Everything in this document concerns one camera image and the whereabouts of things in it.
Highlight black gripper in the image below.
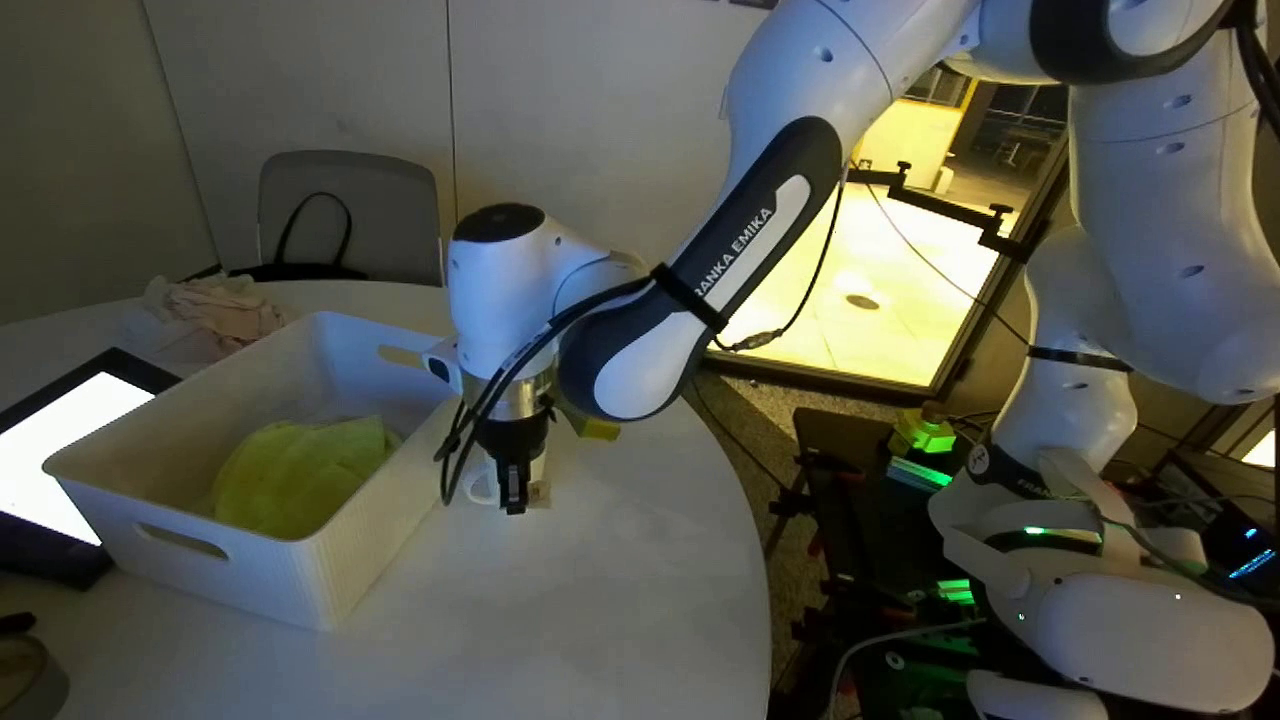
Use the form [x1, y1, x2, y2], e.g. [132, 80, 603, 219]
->
[475, 407, 555, 522]

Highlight bright yellow towel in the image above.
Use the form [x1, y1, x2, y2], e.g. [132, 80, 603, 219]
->
[206, 418, 399, 546]

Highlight white plastic storage box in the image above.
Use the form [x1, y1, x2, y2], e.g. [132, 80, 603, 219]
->
[39, 309, 495, 639]

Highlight grey office chair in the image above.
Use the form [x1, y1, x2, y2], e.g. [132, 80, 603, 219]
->
[250, 147, 450, 288]

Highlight pink crumpled cloth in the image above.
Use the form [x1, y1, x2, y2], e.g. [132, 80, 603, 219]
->
[141, 268, 288, 362]

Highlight black tablet lit screen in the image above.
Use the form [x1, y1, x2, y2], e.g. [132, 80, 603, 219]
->
[0, 346, 185, 598]

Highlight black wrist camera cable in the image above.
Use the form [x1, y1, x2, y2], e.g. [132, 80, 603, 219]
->
[432, 243, 673, 508]

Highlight black bag with handle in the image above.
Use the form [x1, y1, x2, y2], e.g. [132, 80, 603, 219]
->
[195, 188, 370, 285]

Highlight black camera stand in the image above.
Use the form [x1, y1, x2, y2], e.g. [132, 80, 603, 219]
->
[851, 159, 1047, 268]

